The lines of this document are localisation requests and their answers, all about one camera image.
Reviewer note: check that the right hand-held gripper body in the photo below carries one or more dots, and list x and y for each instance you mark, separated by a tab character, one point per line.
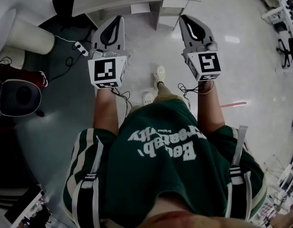
209	64

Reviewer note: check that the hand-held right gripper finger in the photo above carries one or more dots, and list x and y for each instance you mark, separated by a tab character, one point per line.
185	38
207	35

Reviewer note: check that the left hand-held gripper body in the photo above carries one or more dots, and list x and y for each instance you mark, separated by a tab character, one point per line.
103	70

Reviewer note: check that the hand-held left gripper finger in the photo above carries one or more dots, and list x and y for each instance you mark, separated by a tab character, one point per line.
121	39
98	41

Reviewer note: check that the person's right forearm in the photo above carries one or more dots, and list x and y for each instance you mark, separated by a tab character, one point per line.
209	113

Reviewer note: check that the person's left forearm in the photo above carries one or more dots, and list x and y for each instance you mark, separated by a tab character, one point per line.
106	113

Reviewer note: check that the white office desk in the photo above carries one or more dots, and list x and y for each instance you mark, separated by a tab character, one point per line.
283	6

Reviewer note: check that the white power strip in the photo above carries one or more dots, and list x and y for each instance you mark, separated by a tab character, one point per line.
81	48

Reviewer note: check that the person's right shoe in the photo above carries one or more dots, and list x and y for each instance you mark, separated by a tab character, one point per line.
159	73

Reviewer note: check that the person's shoe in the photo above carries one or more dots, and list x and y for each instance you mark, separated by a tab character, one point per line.
43	78
148	98
159	73

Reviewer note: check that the red floor tape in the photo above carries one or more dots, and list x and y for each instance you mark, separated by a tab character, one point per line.
233	104

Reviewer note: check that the black backpack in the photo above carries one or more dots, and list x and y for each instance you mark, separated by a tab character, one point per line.
63	3

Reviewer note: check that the person's right leg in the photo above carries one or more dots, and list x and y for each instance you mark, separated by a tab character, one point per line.
163	89

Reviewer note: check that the person's leg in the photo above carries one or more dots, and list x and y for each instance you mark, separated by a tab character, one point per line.
15	73
163	89

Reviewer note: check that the person's left shoe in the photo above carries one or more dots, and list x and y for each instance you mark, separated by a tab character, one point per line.
148	98

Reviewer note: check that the beige ribbed cylinder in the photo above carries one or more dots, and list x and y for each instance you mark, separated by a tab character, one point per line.
30	37

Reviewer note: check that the black office chair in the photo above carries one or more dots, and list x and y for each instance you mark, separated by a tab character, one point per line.
288	51

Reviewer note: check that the dark office chair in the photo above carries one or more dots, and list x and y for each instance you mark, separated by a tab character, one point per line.
20	96

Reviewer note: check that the green printed t-shirt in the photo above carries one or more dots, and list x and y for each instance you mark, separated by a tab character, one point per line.
160	174

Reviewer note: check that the person's face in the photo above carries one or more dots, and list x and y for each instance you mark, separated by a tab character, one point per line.
208	222

